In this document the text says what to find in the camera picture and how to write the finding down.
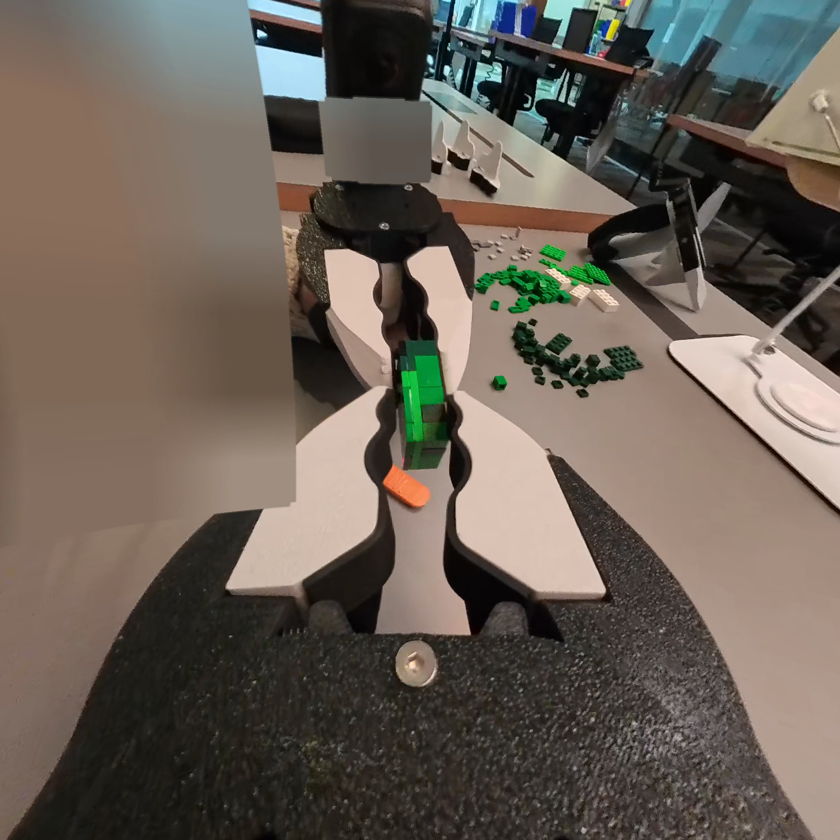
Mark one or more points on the black computer monitor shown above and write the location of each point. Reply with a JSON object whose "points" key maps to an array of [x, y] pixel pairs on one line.
{"points": [[580, 29]]}

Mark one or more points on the black office chair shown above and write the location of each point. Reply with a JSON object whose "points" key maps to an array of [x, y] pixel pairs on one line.
{"points": [[571, 115], [505, 95]]}

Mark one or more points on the pile of small grey lego pieces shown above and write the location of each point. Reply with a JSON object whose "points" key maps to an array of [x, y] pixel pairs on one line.
{"points": [[502, 244]]}

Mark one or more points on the white lego brick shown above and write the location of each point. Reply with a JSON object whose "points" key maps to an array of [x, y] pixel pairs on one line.
{"points": [[605, 300], [580, 294], [558, 275]]}

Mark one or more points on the orange brick separator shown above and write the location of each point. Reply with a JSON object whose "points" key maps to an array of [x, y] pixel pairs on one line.
{"points": [[407, 489]]}

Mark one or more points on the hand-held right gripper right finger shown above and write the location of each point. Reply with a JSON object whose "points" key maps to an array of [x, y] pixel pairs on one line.
{"points": [[518, 518]]}

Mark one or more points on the white book stand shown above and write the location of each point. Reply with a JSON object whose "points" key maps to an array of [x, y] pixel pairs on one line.
{"points": [[741, 387]]}

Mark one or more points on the pile of dark green lego pieces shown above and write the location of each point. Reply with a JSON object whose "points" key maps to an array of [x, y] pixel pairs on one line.
{"points": [[564, 364]]}

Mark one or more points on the pile of bright green lego pieces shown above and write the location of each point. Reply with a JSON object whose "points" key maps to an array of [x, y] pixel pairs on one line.
{"points": [[535, 285]]}

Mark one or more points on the black and white device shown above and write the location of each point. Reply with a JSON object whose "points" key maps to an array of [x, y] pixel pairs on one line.
{"points": [[656, 253]]}

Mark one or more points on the green lego assembly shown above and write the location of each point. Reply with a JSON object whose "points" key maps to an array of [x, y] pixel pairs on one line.
{"points": [[423, 407]]}

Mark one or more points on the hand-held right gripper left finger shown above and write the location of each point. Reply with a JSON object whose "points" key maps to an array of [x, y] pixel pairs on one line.
{"points": [[328, 499]]}

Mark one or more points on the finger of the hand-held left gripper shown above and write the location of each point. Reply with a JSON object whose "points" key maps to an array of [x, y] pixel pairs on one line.
{"points": [[351, 308], [449, 308]]}

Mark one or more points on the grey table with wooden edge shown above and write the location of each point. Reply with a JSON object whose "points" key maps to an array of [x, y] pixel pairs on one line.
{"points": [[499, 131]]}

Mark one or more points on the lego instruction booklet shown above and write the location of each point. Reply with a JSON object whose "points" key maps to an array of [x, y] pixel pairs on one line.
{"points": [[797, 105]]}

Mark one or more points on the grey wedge plate with black base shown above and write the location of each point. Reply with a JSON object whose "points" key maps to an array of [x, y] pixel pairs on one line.
{"points": [[489, 172], [439, 149], [463, 145]]}

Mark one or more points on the person's left forearm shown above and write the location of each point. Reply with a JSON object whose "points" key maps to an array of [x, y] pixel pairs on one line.
{"points": [[295, 262]]}

